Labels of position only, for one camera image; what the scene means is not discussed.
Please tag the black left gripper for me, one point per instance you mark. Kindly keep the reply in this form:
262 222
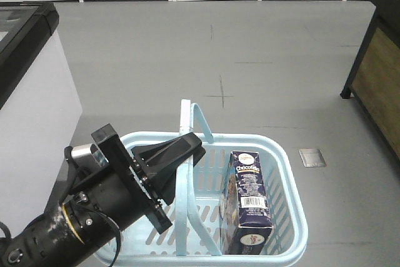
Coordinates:
127 188

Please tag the white chest freezer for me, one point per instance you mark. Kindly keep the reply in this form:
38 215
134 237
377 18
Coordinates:
40 109

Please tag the steel floor socket plate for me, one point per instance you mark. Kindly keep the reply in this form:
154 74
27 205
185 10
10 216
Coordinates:
312 158

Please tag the black wooden produce stand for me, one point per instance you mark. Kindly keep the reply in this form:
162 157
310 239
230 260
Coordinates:
374 77

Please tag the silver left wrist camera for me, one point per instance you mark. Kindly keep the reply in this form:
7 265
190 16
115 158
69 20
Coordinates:
83 156

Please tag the light blue shopping basket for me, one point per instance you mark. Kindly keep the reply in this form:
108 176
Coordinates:
194 237

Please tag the dark blue cookie box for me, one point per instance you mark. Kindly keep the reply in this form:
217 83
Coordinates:
244 214

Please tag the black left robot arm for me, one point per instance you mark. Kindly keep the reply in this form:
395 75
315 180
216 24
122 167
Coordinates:
53 239

